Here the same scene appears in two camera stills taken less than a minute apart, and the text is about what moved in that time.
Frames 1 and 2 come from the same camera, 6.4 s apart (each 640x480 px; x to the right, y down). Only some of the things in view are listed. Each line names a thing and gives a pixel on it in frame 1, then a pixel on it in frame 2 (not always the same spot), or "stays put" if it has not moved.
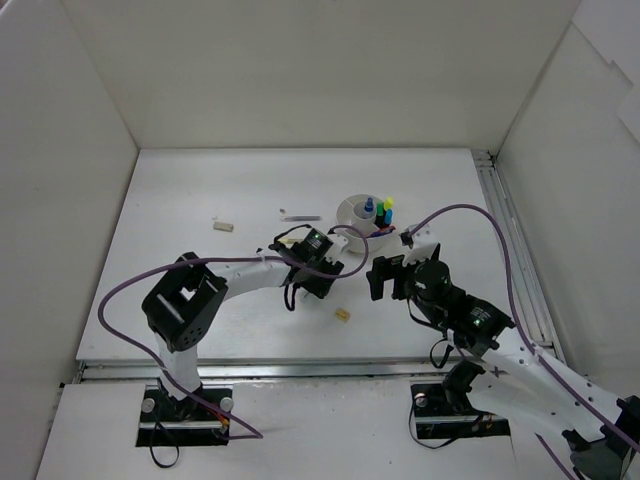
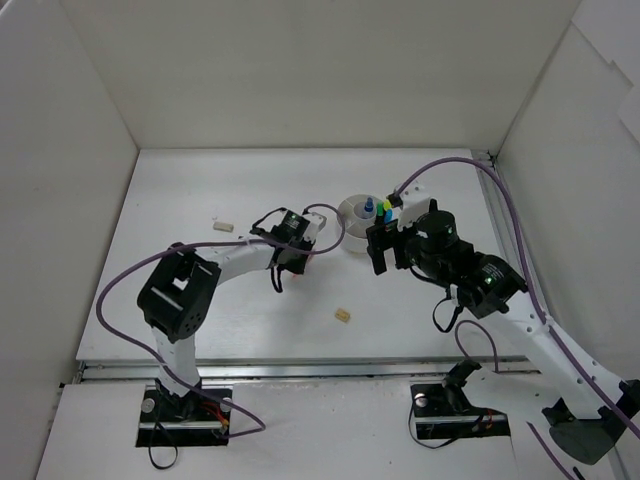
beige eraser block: (223, 226) stays put
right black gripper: (388, 276) → (382, 242)
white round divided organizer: (359, 211) stays put
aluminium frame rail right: (540, 318) stays put
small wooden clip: (343, 314) stays put
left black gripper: (323, 276) → (292, 259)
